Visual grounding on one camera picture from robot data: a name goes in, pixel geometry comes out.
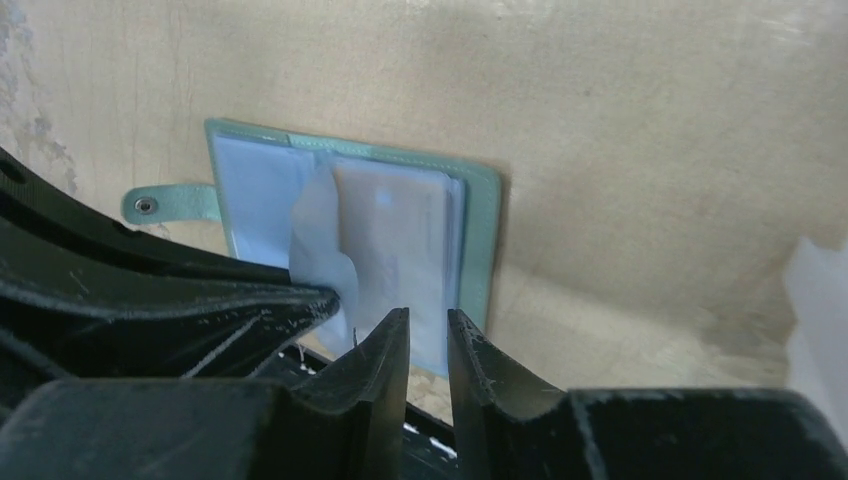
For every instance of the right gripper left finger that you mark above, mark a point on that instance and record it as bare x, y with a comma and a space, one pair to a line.
344, 422

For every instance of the teal card holder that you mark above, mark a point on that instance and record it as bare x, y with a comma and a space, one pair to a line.
275, 195

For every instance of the white plastic bin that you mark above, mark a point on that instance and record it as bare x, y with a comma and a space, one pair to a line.
815, 281

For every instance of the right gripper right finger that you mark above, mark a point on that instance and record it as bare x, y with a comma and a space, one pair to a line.
511, 424

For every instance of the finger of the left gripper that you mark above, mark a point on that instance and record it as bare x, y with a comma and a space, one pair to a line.
65, 315
38, 207

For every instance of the beige card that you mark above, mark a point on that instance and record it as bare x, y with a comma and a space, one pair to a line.
397, 228

